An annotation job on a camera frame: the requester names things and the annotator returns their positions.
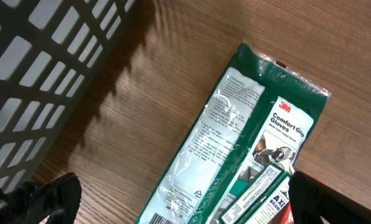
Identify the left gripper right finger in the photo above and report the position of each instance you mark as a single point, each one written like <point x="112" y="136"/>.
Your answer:
<point x="312" y="202"/>

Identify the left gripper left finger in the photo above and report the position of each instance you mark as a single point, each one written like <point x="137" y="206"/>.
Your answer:
<point x="32" y="202"/>

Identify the red coffee stick sachet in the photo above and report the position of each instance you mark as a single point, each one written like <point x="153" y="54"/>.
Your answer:
<point x="287" y="217"/>

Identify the green white balm box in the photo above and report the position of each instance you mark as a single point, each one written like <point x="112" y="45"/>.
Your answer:
<point x="265" y="197"/>

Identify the green white gloves package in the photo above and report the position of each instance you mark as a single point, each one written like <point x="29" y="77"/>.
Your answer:
<point x="258" y="112"/>

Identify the grey plastic mesh basket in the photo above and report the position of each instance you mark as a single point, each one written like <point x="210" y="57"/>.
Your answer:
<point x="50" y="52"/>

